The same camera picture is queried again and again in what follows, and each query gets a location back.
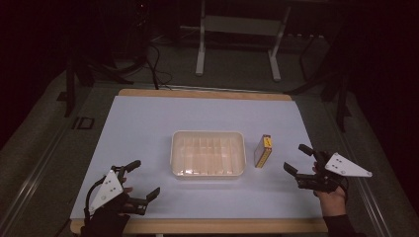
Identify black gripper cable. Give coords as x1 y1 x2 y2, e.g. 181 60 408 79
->
83 178 112 222

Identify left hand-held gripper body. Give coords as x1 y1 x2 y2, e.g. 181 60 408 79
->
88 165 148 216

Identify black tripod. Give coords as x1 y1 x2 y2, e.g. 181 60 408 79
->
285 33 352 133

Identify yellow cardboard box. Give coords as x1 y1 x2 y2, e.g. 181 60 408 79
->
253 133 274 169

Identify wooden table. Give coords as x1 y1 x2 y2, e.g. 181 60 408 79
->
69 88 329 235

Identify person's left hand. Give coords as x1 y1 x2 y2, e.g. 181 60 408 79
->
98 177 134 219

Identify white table mat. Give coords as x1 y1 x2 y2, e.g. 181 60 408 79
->
69 95 324 221

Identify white metal stand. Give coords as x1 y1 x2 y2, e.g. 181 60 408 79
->
195 0 293 83

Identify black floor cables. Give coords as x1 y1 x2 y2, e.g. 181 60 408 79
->
143 42 174 91

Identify black stand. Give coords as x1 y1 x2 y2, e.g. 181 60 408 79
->
63 57 134 119

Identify person's right hand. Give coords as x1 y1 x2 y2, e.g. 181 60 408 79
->
313 188 348 218

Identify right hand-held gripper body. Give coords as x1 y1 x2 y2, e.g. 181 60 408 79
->
294 150 374 194

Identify white plastic tray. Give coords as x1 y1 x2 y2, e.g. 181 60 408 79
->
169 129 247 181

